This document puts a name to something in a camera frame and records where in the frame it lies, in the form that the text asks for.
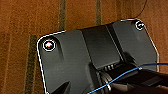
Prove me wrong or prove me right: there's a thin blue cable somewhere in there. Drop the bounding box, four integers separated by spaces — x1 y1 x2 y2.
87 62 168 94

